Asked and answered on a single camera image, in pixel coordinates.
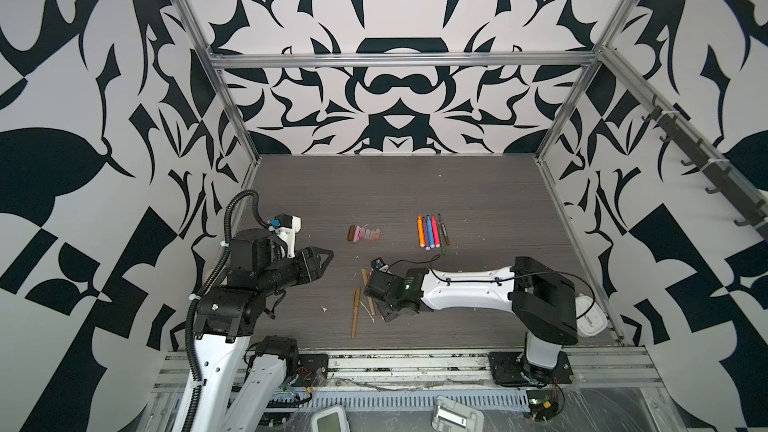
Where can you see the purple marker pen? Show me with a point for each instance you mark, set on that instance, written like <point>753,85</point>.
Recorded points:
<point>426,233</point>

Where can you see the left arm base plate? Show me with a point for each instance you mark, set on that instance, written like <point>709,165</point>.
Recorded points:
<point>311,369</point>

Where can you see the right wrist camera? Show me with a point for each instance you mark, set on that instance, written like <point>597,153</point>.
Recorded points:
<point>379,264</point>

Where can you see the silver metal bracket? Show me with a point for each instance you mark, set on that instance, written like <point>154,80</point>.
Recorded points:
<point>452,416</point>

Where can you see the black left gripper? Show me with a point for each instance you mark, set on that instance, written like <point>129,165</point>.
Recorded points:
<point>305,266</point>

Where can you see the pink marker pen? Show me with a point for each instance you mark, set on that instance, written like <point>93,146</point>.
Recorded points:
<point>435,238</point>

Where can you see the white handheld device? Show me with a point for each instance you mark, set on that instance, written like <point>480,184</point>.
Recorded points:
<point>331,419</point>

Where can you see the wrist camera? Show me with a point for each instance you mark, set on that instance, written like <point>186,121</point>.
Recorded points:
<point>286,228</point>
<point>379,264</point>

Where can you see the brown pen cap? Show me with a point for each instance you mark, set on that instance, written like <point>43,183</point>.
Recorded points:
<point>352,231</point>

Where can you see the orange marker pen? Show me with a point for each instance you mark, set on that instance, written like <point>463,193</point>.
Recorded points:
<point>421,237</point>

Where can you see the blue marker pen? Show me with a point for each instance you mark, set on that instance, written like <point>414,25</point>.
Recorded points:
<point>428,221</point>

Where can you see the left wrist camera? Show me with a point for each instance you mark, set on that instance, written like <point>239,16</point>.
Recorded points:
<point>286,228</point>

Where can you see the brown marker pen far left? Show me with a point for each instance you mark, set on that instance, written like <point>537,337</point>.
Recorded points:
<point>356,307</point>

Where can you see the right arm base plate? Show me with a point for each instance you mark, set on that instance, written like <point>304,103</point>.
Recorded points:
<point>510,369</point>

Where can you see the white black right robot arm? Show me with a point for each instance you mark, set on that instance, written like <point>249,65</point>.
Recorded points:
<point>544,301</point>

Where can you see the small electronics board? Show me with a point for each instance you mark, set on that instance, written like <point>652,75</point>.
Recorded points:
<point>545,405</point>

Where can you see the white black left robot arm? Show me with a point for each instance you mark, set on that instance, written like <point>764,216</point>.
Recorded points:
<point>231,379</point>

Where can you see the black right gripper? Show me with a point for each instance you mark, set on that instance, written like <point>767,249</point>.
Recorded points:
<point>383,311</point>

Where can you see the dark brown marker pen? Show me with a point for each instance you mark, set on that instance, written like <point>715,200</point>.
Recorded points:
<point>441,222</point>

